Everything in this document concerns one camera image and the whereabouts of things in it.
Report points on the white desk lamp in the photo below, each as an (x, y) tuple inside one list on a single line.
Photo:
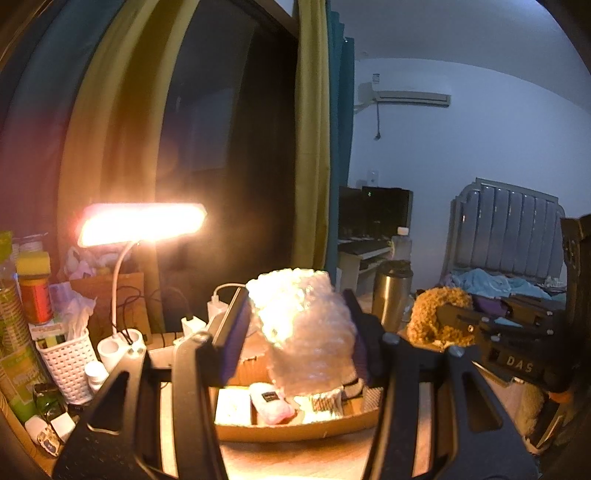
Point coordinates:
[(138, 224)]

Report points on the grey padded bed headboard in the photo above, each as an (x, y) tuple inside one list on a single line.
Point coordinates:
[(503, 226)]

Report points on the white computer desk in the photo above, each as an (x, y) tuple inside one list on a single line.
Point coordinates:
[(358, 267)]

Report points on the small white bottle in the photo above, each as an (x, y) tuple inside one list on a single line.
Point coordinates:
[(97, 376)]

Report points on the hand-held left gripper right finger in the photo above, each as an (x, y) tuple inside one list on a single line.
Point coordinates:
[(364, 355)]

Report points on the brown curly plush toy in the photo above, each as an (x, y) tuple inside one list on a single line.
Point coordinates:
[(427, 318)]

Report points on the black keyboard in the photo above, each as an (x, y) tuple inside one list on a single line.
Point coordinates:
[(362, 248)]

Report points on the orange yellow-capped bottle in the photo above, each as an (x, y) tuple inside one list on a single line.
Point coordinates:
[(34, 290)]

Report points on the blue patterned pajama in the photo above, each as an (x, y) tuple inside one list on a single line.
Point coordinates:
[(494, 284)]

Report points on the steel tumbler with black lid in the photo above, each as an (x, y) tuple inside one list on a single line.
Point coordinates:
[(391, 295)]

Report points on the white power strip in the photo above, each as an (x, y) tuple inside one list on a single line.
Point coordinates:
[(161, 341)]

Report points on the dark glass window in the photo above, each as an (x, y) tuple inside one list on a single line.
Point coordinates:
[(231, 152)]

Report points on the yellow curtain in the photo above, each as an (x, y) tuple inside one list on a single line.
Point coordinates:
[(115, 138), (314, 152)]

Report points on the white plastic basket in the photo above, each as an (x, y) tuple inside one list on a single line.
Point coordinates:
[(67, 364)]

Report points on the white air conditioner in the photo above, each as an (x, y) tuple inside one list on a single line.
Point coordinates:
[(406, 94)]

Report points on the brown dotted sock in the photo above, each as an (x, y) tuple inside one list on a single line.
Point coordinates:
[(321, 404)]

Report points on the teal curtain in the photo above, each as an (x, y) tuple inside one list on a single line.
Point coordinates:
[(37, 101), (340, 138)]

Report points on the cardboard box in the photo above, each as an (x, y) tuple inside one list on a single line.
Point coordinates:
[(286, 431)]

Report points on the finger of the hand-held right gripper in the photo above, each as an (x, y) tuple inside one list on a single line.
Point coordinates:
[(521, 307), (461, 323)]

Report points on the small white packet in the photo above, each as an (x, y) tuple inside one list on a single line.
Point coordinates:
[(272, 404)]

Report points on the green glass bottle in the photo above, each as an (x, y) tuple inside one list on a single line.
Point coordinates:
[(48, 399)]

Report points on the brown cardboard carton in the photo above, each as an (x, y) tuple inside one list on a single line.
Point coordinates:
[(129, 295)]

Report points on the white tube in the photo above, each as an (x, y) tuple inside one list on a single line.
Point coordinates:
[(44, 436)]

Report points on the bubble wrap bundle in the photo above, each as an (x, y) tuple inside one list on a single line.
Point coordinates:
[(304, 332)]

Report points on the white plug adapter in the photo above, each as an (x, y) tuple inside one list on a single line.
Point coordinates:
[(193, 325)]

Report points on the black monitor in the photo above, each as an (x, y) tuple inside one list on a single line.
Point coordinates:
[(352, 212)]

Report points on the clear water bottle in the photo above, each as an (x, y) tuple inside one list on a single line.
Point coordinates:
[(401, 244)]

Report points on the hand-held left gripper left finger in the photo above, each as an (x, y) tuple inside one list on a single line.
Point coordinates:
[(234, 341)]

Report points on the white charger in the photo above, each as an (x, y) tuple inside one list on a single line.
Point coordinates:
[(216, 311)]

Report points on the white plastic bag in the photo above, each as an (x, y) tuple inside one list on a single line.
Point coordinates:
[(74, 304)]

